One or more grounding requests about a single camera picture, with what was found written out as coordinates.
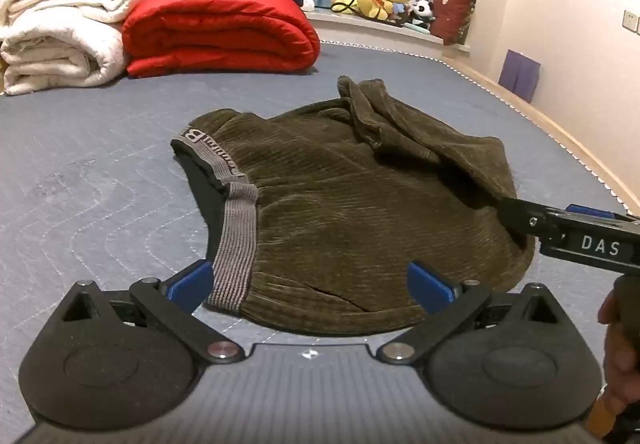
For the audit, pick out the wooden bed frame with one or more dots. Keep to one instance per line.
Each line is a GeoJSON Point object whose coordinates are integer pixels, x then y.
{"type": "Point", "coordinates": [550, 124]}

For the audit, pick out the yellow bear plush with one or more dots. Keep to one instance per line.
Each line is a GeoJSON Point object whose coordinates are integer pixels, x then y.
{"type": "Point", "coordinates": [372, 1]}

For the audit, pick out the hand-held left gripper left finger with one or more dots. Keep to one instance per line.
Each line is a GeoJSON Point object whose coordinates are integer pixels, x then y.
{"type": "Point", "coordinates": [190, 286]}

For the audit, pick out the red folded quilt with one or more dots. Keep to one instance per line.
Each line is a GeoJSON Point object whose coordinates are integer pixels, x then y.
{"type": "Point", "coordinates": [220, 31]}

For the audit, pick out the white folded quilt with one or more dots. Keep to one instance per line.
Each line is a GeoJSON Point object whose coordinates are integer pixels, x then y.
{"type": "Point", "coordinates": [55, 31]}

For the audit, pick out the dark red cushion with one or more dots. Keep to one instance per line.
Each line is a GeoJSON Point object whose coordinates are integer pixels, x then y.
{"type": "Point", "coordinates": [452, 11]}

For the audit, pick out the white window sill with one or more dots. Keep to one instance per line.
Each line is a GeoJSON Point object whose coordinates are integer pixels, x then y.
{"type": "Point", "coordinates": [380, 36]}

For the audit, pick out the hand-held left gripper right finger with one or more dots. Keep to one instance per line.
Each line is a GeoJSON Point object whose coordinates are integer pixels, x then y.
{"type": "Point", "coordinates": [427, 286]}

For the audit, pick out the white wall socket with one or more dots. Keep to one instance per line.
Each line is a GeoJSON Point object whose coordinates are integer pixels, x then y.
{"type": "Point", "coordinates": [631, 20]}

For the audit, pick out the grey quilted bed mattress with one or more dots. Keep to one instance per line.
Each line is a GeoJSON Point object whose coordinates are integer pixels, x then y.
{"type": "Point", "coordinates": [100, 174]}

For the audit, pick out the panda plush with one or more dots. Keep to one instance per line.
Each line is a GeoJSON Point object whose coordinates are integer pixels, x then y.
{"type": "Point", "coordinates": [422, 10]}

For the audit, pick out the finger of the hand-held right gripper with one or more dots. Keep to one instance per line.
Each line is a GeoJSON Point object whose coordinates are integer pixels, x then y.
{"type": "Point", "coordinates": [525, 219]}
{"type": "Point", "coordinates": [590, 212]}

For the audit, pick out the person's right hand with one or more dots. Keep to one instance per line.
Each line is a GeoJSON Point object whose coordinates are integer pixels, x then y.
{"type": "Point", "coordinates": [622, 359]}

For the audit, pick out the purple cloth on wall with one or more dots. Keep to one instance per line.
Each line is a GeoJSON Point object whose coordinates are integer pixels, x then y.
{"type": "Point", "coordinates": [520, 76]}

